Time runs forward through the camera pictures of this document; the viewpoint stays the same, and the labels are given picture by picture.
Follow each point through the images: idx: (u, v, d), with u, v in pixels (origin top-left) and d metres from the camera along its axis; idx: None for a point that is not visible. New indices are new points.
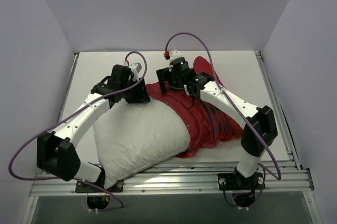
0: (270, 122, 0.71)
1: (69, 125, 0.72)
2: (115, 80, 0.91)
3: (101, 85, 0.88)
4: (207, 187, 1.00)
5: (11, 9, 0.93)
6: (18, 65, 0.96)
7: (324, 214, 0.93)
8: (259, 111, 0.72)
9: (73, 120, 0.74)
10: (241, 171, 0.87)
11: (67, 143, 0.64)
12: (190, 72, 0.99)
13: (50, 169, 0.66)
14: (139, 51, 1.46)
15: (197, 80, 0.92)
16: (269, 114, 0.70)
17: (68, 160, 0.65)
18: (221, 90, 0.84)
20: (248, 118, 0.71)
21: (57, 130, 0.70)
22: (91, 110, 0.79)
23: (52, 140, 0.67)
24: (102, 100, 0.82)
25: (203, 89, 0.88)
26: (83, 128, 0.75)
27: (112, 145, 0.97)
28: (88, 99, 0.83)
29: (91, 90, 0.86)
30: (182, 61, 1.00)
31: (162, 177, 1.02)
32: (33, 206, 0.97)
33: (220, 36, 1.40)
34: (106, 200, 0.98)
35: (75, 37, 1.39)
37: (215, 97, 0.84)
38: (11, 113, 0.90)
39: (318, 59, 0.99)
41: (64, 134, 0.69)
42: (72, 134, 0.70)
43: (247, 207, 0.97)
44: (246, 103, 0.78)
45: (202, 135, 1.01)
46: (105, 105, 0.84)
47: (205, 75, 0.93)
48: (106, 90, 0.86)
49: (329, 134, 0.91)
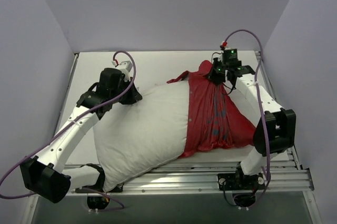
0: (289, 128, 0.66)
1: (53, 149, 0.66)
2: (103, 87, 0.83)
3: (88, 94, 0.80)
4: (207, 187, 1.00)
5: (11, 9, 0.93)
6: (18, 65, 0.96)
7: (323, 214, 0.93)
8: (281, 111, 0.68)
9: (58, 142, 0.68)
10: (243, 168, 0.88)
11: (51, 170, 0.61)
12: (237, 62, 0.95)
13: (38, 192, 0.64)
14: (139, 51, 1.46)
15: (239, 69, 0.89)
16: (289, 118, 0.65)
17: (56, 183, 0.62)
18: (255, 82, 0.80)
20: (266, 111, 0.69)
21: (40, 156, 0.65)
22: (77, 128, 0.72)
23: (36, 166, 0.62)
24: (88, 114, 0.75)
25: (240, 77, 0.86)
26: (69, 148, 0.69)
27: (112, 146, 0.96)
28: (73, 114, 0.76)
29: (78, 101, 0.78)
30: (234, 50, 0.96)
31: (162, 177, 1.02)
32: (33, 206, 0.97)
33: (220, 36, 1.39)
34: (106, 200, 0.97)
35: (75, 37, 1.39)
37: (247, 87, 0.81)
38: (11, 114, 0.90)
39: (318, 60, 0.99)
41: (47, 160, 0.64)
42: (56, 159, 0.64)
43: (247, 207, 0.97)
44: (272, 100, 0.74)
45: (200, 137, 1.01)
46: (93, 119, 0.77)
47: (248, 67, 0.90)
48: (93, 100, 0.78)
49: (329, 135, 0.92)
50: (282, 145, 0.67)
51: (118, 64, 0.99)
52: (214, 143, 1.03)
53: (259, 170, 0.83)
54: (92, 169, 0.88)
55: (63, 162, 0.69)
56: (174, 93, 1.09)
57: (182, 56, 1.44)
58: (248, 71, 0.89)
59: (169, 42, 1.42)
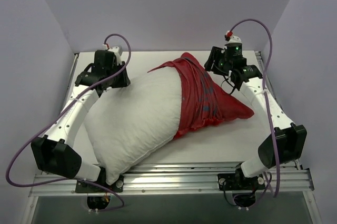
0: (298, 143, 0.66)
1: (61, 126, 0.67)
2: (99, 67, 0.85)
3: (85, 74, 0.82)
4: (207, 187, 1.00)
5: (11, 10, 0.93)
6: (18, 65, 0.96)
7: (324, 214, 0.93)
8: (291, 127, 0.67)
9: (65, 119, 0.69)
10: (243, 170, 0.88)
11: (63, 144, 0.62)
12: (241, 60, 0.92)
13: (52, 170, 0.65)
14: (139, 51, 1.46)
15: (245, 70, 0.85)
16: (300, 135, 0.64)
17: (68, 159, 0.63)
18: (263, 90, 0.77)
20: (277, 129, 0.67)
21: (50, 133, 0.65)
22: (80, 104, 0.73)
23: (46, 144, 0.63)
24: (88, 92, 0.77)
25: (246, 82, 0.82)
26: (76, 124, 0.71)
27: (107, 134, 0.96)
28: (73, 93, 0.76)
29: (76, 81, 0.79)
30: (238, 47, 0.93)
31: (162, 177, 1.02)
32: (33, 206, 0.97)
33: (220, 36, 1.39)
34: (106, 200, 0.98)
35: (75, 37, 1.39)
37: (255, 94, 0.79)
38: (11, 113, 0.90)
39: (317, 60, 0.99)
41: (58, 136, 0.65)
42: (66, 134, 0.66)
43: (247, 207, 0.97)
44: (282, 113, 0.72)
45: (194, 115, 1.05)
46: (93, 96, 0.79)
47: (254, 69, 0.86)
48: (91, 79, 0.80)
49: (329, 135, 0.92)
50: (289, 157, 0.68)
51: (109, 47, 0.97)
52: (207, 120, 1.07)
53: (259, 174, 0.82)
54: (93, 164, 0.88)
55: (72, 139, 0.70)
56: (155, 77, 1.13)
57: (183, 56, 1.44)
58: (255, 73, 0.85)
59: (169, 42, 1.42)
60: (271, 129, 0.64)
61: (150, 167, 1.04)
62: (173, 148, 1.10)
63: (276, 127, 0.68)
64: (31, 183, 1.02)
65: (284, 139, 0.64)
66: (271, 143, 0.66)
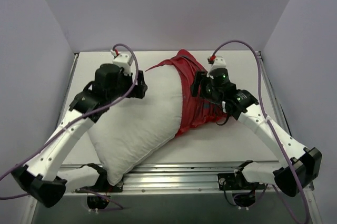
0: (315, 167, 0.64)
1: (43, 158, 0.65)
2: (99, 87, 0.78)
3: (82, 97, 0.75)
4: (208, 187, 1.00)
5: (11, 9, 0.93)
6: (18, 64, 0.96)
7: (324, 214, 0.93)
8: (306, 153, 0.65)
9: (48, 150, 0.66)
10: (246, 176, 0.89)
11: (40, 182, 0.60)
12: (230, 88, 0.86)
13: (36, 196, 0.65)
14: (139, 51, 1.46)
15: (239, 99, 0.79)
16: (317, 159, 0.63)
17: (46, 193, 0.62)
18: (266, 118, 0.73)
20: (294, 160, 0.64)
21: (31, 165, 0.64)
22: (68, 135, 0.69)
23: (27, 176, 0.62)
24: (80, 120, 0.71)
25: (245, 112, 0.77)
26: (61, 156, 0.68)
27: (108, 134, 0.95)
28: (65, 120, 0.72)
29: (70, 105, 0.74)
30: (225, 74, 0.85)
31: (162, 177, 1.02)
32: (33, 206, 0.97)
33: (220, 36, 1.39)
34: (106, 200, 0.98)
35: (75, 37, 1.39)
37: (257, 124, 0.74)
38: (11, 113, 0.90)
39: (318, 60, 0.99)
41: (37, 171, 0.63)
42: (46, 170, 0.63)
43: (247, 207, 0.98)
44: (291, 140, 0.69)
45: (195, 113, 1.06)
46: (87, 124, 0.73)
47: (247, 94, 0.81)
48: (88, 102, 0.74)
49: (329, 135, 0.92)
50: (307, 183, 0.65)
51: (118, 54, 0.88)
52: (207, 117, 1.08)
53: (263, 183, 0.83)
54: (92, 170, 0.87)
55: (57, 170, 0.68)
56: (153, 76, 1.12)
57: None
58: (249, 100, 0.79)
59: (169, 42, 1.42)
60: (289, 161, 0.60)
61: (150, 166, 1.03)
62: (174, 146, 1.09)
63: (291, 158, 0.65)
64: None
65: (302, 170, 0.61)
66: (289, 176, 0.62)
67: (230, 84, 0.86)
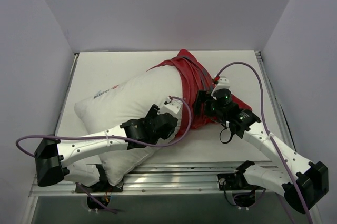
0: (323, 181, 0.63)
1: (75, 145, 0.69)
2: (151, 129, 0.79)
3: (136, 124, 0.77)
4: (207, 187, 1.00)
5: (10, 9, 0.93)
6: (18, 65, 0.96)
7: (324, 214, 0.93)
8: (311, 167, 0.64)
9: (82, 143, 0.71)
10: (247, 179, 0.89)
11: (58, 162, 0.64)
12: (234, 108, 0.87)
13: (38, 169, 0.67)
14: (139, 51, 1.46)
15: (241, 118, 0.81)
16: (323, 172, 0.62)
17: (51, 174, 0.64)
18: (268, 135, 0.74)
20: (299, 174, 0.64)
21: (62, 143, 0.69)
22: (105, 144, 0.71)
23: (51, 148, 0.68)
24: (121, 140, 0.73)
25: (248, 130, 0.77)
26: (87, 153, 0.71)
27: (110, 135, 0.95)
28: (111, 129, 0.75)
29: (123, 123, 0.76)
30: (228, 95, 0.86)
31: (162, 177, 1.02)
32: (33, 206, 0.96)
33: (220, 36, 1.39)
34: (105, 200, 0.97)
35: (75, 37, 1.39)
37: (261, 141, 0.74)
38: (11, 113, 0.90)
39: (318, 60, 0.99)
41: (61, 150, 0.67)
42: (69, 155, 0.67)
43: (247, 207, 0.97)
44: (296, 155, 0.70)
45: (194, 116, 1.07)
46: (122, 146, 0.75)
47: (249, 113, 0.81)
48: (136, 133, 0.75)
49: (329, 135, 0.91)
50: (317, 198, 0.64)
51: (172, 99, 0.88)
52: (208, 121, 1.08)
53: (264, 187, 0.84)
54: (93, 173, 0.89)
55: (74, 162, 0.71)
56: (155, 75, 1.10)
57: None
58: (251, 118, 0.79)
59: (169, 42, 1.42)
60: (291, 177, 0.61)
61: (149, 167, 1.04)
62: (172, 146, 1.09)
63: (297, 173, 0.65)
64: (31, 183, 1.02)
65: (309, 185, 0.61)
66: (295, 192, 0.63)
67: (234, 104, 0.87)
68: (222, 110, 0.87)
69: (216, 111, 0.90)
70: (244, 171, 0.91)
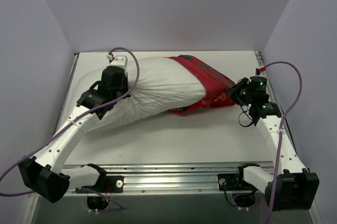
0: (307, 192, 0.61)
1: (51, 150, 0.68)
2: (105, 87, 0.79)
3: (89, 93, 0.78)
4: (208, 187, 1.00)
5: (11, 9, 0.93)
6: (18, 65, 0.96)
7: (324, 214, 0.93)
8: (302, 173, 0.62)
9: (56, 142, 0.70)
10: (244, 174, 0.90)
11: (48, 172, 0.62)
12: (263, 97, 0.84)
13: (38, 190, 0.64)
14: (139, 51, 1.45)
15: (264, 106, 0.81)
16: (311, 182, 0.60)
17: (55, 183, 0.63)
18: (279, 129, 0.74)
20: (285, 172, 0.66)
21: (38, 156, 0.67)
22: (75, 128, 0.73)
23: (34, 168, 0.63)
24: (88, 114, 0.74)
25: (263, 118, 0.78)
26: (67, 149, 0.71)
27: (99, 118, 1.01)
28: (72, 114, 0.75)
29: (78, 101, 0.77)
30: (263, 82, 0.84)
31: (162, 177, 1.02)
32: (32, 207, 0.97)
33: (220, 36, 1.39)
34: (106, 200, 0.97)
35: (75, 37, 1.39)
37: (269, 132, 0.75)
38: (11, 114, 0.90)
39: (317, 60, 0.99)
41: (44, 162, 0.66)
42: (53, 160, 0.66)
43: (247, 207, 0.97)
44: (295, 157, 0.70)
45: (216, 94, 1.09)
46: (93, 120, 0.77)
47: (274, 105, 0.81)
48: (93, 99, 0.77)
49: (330, 135, 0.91)
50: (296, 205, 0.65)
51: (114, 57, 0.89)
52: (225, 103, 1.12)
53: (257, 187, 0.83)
54: (90, 171, 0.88)
55: (62, 163, 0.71)
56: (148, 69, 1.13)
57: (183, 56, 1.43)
58: (274, 111, 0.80)
59: (169, 42, 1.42)
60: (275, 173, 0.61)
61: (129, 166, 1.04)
62: (172, 145, 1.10)
63: (284, 170, 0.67)
64: None
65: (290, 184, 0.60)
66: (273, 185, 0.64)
67: (266, 94, 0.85)
68: (250, 95, 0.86)
69: (246, 97, 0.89)
70: (245, 166, 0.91)
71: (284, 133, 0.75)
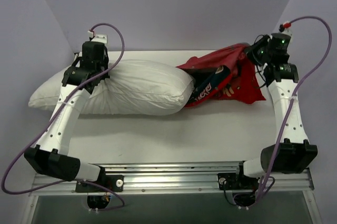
0: (302, 161, 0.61)
1: (52, 134, 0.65)
2: (88, 61, 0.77)
3: (72, 70, 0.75)
4: (208, 186, 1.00)
5: (11, 9, 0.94)
6: (18, 64, 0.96)
7: (323, 214, 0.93)
8: (303, 144, 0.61)
9: (55, 126, 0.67)
10: (245, 168, 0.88)
11: (57, 155, 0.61)
12: (284, 56, 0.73)
13: (51, 173, 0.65)
14: (139, 51, 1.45)
15: (281, 68, 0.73)
16: (308, 153, 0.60)
17: (65, 164, 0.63)
18: (291, 96, 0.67)
20: (287, 140, 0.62)
21: (42, 144, 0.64)
22: (70, 108, 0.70)
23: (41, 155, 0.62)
24: (78, 92, 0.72)
25: (277, 82, 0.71)
26: (68, 130, 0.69)
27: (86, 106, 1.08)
28: (61, 95, 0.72)
29: (63, 80, 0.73)
30: (285, 40, 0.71)
31: (162, 177, 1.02)
32: (33, 206, 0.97)
33: (221, 36, 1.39)
34: (106, 199, 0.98)
35: (75, 37, 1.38)
37: (280, 97, 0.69)
38: (10, 113, 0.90)
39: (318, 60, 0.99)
41: (50, 148, 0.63)
42: (59, 143, 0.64)
43: (247, 207, 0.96)
44: (300, 127, 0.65)
45: (238, 58, 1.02)
46: (84, 96, 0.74)
47: (291, 67, 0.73)
48: (78, 75, 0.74)
49: (330, 135, 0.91)
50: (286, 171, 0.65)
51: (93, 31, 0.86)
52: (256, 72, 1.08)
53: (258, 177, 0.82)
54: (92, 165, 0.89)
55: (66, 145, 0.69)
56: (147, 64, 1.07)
57: (183, 56, 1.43)
58: (290, 74, 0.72)
59: (169, 42, 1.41)
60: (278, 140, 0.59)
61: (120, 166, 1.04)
62: (172, 144, 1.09)
63: (286, 138, 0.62)
64: (31, 182, 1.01)
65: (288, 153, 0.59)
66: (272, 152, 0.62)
67: (286, 53, 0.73)
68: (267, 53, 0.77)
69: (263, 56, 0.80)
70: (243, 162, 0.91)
71: (295, 102, 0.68)
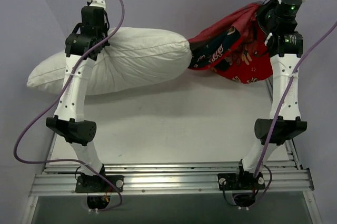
0: (294, 133, 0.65)
1: (67, 104, 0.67)
2: (88, 27, 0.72)
3: (73, 39, 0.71)
4: (208, 187, 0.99)
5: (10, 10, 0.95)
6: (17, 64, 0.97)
7: (324, 214, 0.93)
8: (296, 120, 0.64)
9: (68, 97, 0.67)
10: (244, 163, 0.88)
11: (75, 123, 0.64)
12: (290, 25, 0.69)
13: (71, 139, 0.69)
14: None
15: (287, 40, 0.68)
16: (299, 127, 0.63)
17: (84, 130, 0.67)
18: (291, 74, 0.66)
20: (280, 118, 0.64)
21: (59, 113, 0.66)
22: (78, 79, 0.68)
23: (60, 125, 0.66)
24: (82, 62, 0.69)
25: (280, 56, 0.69)
26: (81, 100, 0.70)
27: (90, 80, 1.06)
28: (68, 67, 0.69)
29: (66, 50, 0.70)
30: (294, 7, 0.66)
31: (162, 177, 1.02)
32: (32, 207, 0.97)
33: None
34: (106, 200, 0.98)
35: None
37: (280, 73, 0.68)
38: (11, 112, 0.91)
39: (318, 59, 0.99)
41: (67, 116, 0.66)
42: (75, 113, 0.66)
43: (247, 207, 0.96)
44: (295, 104, 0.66)
45: (250, 19, 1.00)
46: (90, 64, 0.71)
47: (297, 37, 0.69)
48: (81, 43, 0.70)
49: (330, 135, 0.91)
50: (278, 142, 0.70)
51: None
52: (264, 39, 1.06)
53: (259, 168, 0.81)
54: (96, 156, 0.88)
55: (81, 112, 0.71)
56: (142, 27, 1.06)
57: None
58: (295, 48, 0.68)
59: None
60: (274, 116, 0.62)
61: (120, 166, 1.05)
62: (173, 145, 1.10)
63: (280, 116, 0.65)
64: (31, 182, 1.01)
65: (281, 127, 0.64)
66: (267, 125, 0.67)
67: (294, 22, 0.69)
68: (275, 20, 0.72)
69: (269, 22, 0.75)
70: (241, 160, 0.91)
71: (295, 79, 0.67)
